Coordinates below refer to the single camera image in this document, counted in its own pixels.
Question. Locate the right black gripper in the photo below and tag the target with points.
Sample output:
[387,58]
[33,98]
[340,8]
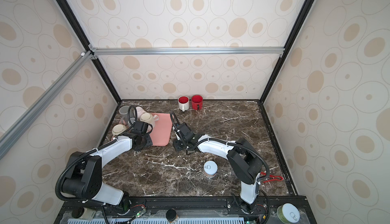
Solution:
[175,145]

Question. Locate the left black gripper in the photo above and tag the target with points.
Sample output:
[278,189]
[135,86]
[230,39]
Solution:
[149,143]

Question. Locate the white mug red inside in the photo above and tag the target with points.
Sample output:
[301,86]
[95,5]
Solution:
[184,103]

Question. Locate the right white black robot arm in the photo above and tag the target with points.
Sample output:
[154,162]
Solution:
[249,167]

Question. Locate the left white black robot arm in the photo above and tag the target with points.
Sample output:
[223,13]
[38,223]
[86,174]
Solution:
[81,180]

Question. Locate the cream speckled mug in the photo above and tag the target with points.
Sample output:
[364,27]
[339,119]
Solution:
[149,118]

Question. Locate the beige mug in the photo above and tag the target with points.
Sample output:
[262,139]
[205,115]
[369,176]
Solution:
[118,129]

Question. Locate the pale pink mug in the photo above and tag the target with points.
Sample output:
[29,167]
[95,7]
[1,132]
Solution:
[140,111]

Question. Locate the tall dark grey mug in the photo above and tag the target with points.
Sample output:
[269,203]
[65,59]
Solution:
[125,114]

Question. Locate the pink plastic tray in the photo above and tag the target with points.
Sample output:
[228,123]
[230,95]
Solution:
[161,132]

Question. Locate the white lidded small can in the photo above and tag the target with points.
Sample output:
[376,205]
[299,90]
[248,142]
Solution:
[210,169]

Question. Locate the black round knob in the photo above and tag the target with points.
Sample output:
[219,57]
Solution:
[171,216]

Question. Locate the white plug adapter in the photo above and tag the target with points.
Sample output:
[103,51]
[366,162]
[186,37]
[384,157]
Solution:
[83,213]

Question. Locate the red handled tool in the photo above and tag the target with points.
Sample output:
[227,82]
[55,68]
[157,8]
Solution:
[272,177]

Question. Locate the black base frame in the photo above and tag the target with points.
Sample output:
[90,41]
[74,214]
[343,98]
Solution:
[190,210]

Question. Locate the horizontal aluminium rail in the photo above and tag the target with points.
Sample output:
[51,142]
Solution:
[188,51]

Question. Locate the diagonal aluminium rail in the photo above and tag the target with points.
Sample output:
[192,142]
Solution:
[25,121]

